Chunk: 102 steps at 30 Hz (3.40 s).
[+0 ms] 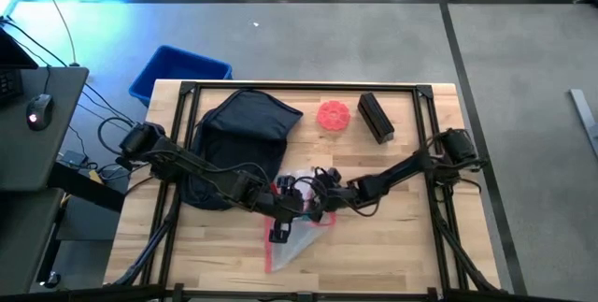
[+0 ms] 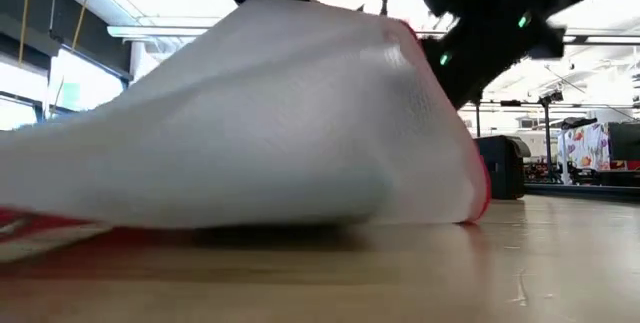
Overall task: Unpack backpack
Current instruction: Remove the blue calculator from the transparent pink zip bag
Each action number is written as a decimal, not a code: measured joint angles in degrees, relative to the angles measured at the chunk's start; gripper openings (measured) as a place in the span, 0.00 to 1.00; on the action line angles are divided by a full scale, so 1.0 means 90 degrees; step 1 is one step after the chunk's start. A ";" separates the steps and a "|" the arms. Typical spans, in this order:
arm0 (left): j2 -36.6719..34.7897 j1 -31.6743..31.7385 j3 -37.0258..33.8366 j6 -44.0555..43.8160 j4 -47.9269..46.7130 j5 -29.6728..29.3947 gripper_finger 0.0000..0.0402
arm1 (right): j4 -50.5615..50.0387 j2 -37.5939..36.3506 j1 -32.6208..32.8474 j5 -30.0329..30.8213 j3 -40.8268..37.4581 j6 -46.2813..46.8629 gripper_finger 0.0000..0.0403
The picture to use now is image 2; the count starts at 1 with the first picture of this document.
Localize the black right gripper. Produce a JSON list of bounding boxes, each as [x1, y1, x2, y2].
[[384, 0, 601, 111]]

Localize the black rectangular case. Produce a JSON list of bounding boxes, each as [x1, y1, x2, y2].
[[473, 135, 532, 201]]

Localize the white mesh pouch red trim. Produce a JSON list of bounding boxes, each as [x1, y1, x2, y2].
[[0, 0, 494, 264]]

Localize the long ceiling light bar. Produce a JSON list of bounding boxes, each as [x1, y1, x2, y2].
[[107, 25, 640, 47]]

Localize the black pole stand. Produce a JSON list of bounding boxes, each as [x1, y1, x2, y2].
[[537, 90, 566, 184]]

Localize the floral patterned cloth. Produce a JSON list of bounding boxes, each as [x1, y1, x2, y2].
[[557, 122, 611, 172]]

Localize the black screen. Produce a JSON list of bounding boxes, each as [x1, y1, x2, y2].
[[607, 121, 640, 162]]

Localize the black aluminium table frame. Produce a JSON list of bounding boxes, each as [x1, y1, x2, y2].
[[523, 182, 640, 203]]

